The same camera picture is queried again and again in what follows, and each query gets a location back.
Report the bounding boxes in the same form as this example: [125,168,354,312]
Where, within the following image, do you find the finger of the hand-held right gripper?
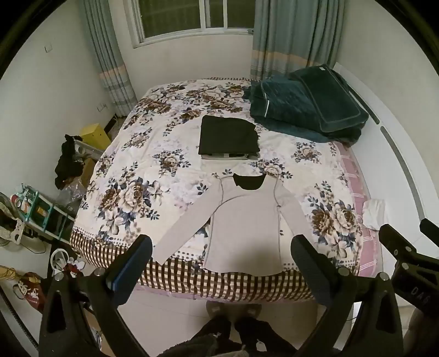
[379,223,423,262]
[419,217,439,245]

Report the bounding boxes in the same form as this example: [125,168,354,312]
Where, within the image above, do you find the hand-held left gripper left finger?
[38,234,162,357]

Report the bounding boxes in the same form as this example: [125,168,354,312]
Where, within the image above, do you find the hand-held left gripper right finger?
[290,234,407,357]

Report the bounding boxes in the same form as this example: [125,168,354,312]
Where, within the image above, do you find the grey long-sleeve shirt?
[151,172,311,273]

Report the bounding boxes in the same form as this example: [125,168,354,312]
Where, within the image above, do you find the person's right forearm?
[406,305,439,357]

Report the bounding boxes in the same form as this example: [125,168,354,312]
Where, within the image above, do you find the white crumpled cloth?
[362,199,388,230]

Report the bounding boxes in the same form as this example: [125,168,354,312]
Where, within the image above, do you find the pink striped mattress cover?
[334,141,383,275]

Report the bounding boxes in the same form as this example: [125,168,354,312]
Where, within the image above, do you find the white plastic objects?
[51,249,86,276]

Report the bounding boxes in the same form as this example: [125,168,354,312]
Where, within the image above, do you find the white headboard with grey stripes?
[334,62,439,241]

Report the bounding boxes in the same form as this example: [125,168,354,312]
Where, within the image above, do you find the brown fuzzy slipper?
[234,303,262,324]
[206,301,234,323]

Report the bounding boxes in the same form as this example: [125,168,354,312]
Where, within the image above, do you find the person's right leg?
[235,317,302,357]

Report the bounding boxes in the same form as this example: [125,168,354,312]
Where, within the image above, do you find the clear plastic bag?
[57,181,86,214]

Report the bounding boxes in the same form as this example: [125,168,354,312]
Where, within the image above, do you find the teal storage shelf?
[12,183,78,241]

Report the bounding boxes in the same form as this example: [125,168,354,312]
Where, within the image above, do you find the red printed bag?
[13,271,46,303]

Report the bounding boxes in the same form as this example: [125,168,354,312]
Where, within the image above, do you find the cardboard box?
[80,156,97,183]

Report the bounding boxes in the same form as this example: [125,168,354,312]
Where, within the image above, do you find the floral bedsheet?
[69,77,364,303]

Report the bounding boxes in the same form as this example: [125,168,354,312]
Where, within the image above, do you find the black hanging clothing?
[55,135,85,190]

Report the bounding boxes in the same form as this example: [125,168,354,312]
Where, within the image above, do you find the yellow box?
[80,122,112,152]

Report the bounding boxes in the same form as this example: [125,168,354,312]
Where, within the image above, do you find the light folded garment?
[201,152,258,162]

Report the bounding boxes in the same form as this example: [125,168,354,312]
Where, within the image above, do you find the black folded garment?
[198,115,260,160]

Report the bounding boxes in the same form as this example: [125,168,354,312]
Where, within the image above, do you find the dark green pillow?
[290,64,370,133]

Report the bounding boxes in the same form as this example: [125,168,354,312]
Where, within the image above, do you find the dark green quilt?
[249,77,364,145]

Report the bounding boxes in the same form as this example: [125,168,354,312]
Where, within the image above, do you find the narrow blue-green striped curtain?
[79,0,138,117]

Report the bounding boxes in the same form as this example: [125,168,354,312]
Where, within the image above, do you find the wide blue-green striped curtain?
[250,0,344,82]

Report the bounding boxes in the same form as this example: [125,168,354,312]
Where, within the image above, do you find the window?
[132,0,256,48]

